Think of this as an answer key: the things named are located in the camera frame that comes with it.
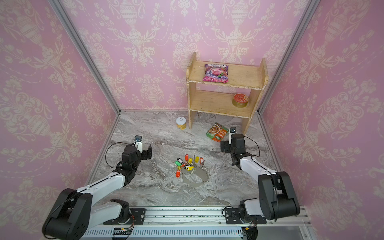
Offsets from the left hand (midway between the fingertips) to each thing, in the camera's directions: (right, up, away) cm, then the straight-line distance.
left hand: (143, 144), depth 88 cm
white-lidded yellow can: (+21, +13, +18) cm, 30 cm away
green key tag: (+20, -12, +4) cm, 24 cm away
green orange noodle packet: (+46, +6, +18) cm, 50 cm away
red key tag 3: (+35, -11, +6) cm, 37 cm away
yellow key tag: (+28, -15, +1) cm, 31 cm away
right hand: (+53, +2, +4) cm, 53 cm away
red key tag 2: (+25, -9, +7) cm, 28 cm away
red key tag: (+21, -18, +1) cm, 27 cm away
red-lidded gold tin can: (+59, +27, +5) cm, 65 cm away
